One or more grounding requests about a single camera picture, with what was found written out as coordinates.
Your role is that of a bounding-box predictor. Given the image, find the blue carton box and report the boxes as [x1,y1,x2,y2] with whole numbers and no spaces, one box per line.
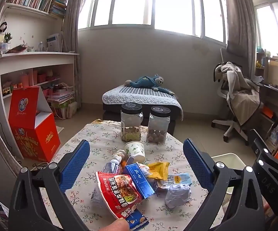
[124,163,156,199]

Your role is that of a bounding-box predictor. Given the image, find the grey cushioned ottoman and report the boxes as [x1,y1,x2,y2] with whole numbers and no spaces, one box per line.
[102,85,184,121]

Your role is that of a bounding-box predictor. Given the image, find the white bookshelf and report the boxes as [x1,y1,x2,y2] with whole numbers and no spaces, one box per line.
[0,0,80,159]

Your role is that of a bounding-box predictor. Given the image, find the beige blanket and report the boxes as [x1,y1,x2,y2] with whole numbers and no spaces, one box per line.
[213,61,261,126]

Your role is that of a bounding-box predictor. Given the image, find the stack of folders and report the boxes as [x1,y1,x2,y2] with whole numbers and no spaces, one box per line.
[46,84,75,101]

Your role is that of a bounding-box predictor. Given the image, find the printed paper cup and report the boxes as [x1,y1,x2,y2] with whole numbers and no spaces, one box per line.
[124,141,145,163]

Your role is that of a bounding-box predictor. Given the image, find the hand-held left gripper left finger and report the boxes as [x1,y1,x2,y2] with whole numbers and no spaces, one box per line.
[8,139,91,231]

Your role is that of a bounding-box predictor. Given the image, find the red snack packet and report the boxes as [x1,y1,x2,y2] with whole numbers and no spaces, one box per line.
[96,171,143,219]

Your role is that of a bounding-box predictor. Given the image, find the clear jar with yellow bits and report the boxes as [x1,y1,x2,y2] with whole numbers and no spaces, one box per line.
[121,103,143,142]

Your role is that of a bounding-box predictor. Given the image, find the small plastic bottle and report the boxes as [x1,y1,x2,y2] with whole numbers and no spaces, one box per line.
[103,155,122,175]

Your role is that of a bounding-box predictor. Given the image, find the crumpled paper ball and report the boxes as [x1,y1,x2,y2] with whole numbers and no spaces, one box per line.
[165,183,192,209]

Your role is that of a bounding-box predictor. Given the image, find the clear jar with brown balls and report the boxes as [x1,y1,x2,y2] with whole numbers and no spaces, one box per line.
[147,106,171,143]

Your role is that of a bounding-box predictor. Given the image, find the blue snack wrapper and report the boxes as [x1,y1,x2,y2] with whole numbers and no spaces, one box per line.
[124,208,149,230]

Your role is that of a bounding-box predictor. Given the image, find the blue plush monkey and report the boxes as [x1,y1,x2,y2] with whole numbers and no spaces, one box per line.
[124,74,175,95]

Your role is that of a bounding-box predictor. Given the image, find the yellow snack packet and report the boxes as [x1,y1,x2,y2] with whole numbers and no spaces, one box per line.
[147,162,170,181]

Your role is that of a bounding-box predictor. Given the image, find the grey curtain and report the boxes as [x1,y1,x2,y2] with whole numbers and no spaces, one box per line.
[222,0,257,82]
[62,0,101,109]

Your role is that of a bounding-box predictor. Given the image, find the white office chair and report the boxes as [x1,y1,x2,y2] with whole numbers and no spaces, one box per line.
[211,61,262,146]

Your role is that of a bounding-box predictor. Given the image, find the wooden desk shelf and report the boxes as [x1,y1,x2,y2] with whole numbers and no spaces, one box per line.
[254,50,278,164]

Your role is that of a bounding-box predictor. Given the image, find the red gift box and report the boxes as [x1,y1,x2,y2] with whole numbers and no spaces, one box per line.
[8,86,61,163]

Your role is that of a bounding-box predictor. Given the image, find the light blue milk carton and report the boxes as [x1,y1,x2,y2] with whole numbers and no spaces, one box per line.
[157,172,193,193]

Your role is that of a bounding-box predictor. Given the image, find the person's left hand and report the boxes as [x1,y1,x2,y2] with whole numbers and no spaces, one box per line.
[100,217,130,231]

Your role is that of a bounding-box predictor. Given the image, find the small side window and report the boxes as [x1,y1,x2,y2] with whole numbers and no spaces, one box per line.
[253,2,278,60]

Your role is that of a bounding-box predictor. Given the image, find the crumpled white tissue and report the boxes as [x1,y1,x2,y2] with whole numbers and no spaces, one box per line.
[116,149,130,160]

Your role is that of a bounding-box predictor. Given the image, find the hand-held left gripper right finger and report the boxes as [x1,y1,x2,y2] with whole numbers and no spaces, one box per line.
[183,138,266,231]

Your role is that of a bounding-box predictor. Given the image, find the clear plastic wrapper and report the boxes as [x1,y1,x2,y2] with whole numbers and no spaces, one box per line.
[91,188,106,207]

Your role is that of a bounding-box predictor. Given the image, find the white cloth bag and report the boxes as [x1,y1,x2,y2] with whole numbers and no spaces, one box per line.
[67,101,78,119]

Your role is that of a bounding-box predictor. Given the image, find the large window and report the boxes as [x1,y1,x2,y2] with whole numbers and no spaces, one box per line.
[77,0,228,45]

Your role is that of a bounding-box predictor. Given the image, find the white plastic bin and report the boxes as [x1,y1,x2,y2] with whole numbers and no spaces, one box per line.
[211,154,244,212]

